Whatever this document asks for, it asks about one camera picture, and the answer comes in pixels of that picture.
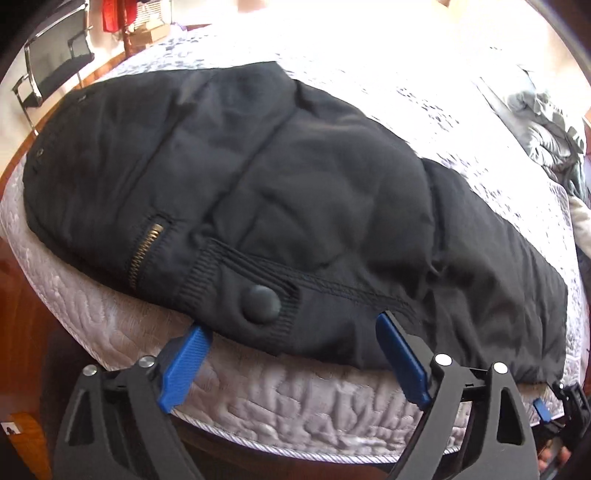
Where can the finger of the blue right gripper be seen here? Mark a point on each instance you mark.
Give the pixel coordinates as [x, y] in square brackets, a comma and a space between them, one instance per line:
[542, 410]

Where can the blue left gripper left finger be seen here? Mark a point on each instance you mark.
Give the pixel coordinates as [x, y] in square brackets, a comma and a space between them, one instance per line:
[179, 362]

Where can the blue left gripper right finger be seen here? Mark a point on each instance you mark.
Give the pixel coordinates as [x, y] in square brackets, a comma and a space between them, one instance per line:
[409, 358]

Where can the black padded pants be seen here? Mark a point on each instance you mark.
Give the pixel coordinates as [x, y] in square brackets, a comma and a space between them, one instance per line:
[286, 220]

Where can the person's right hand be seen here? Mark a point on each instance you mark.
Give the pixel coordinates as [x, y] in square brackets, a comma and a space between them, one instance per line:
[550, 456]

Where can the white pillow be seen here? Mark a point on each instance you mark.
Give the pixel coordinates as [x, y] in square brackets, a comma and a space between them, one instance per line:
[581, 223]

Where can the grey crumpled duvet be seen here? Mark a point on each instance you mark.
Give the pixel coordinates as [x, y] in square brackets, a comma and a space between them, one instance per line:
[549, 137]

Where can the black mesh office chair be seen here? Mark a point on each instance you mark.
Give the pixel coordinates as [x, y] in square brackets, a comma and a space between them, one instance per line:
[57, 50]

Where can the cardboard box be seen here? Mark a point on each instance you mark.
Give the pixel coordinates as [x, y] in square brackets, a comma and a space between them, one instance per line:
[146, 36]

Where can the wooden coat rack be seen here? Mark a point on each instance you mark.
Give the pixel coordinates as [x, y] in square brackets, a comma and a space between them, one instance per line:
[124, 20]

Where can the red hanging cloth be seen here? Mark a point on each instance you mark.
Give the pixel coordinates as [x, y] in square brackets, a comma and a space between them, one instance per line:
[109, 15]

